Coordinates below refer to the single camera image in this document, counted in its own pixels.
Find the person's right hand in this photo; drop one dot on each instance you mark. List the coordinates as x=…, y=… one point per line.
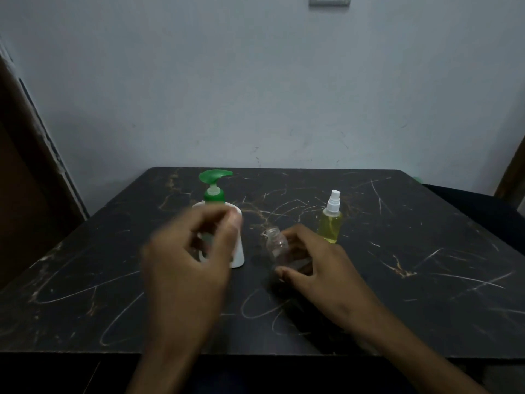
x=332, y=283

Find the person's left hand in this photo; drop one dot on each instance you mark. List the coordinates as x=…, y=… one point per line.
x=180, y=274

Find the person's left thumb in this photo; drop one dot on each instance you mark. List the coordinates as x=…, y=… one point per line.
x=229, y=242

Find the person's right thumb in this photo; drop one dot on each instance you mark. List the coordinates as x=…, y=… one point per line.
x=293, y=275

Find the small clear plastic bottle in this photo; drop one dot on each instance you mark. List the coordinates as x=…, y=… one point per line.
x=275, y=246

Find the person's right forearm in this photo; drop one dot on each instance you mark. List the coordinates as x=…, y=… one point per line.
x=418, y=359

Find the person's left forearm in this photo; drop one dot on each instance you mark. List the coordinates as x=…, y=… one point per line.
x=164, y=371

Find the white green pump bottle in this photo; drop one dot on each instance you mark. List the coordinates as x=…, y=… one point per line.
x=213, y=192

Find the yellow spray bottle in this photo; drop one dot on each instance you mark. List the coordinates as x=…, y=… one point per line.
x=330, y=221

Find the brown wooden door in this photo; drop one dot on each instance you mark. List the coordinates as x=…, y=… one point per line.
x=28, y=192

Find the brown wooden frame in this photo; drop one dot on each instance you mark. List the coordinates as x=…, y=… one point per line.
x=512, y=176

